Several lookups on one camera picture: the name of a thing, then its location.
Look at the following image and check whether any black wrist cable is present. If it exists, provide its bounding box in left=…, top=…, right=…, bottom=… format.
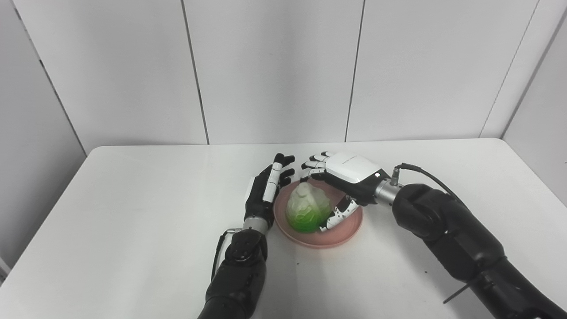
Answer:
left=390, top=163, right=466, bottom=206
left=211, top=228, right=242, bottom=282

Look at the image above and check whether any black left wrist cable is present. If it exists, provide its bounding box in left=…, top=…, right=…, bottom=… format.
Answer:
left=211, top=228, right=242, bottom=282

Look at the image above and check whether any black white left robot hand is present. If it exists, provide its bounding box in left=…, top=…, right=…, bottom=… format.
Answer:
left=244, top=153, right=296, bottom=231

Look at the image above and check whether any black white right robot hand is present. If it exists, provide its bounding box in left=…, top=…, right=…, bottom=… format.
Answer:
left=301, top=151, right=392, bottom=231

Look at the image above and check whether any pink round plate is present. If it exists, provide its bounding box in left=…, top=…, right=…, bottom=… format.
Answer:
left=273, top=179, right=364, bottom=249

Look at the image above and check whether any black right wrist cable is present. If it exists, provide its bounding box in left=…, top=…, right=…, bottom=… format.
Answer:
left=390, top=163, right=466, bottom=206

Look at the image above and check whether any green white toy cabbage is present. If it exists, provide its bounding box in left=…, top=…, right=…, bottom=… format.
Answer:
left=285, top=182, right=333, bottom=233

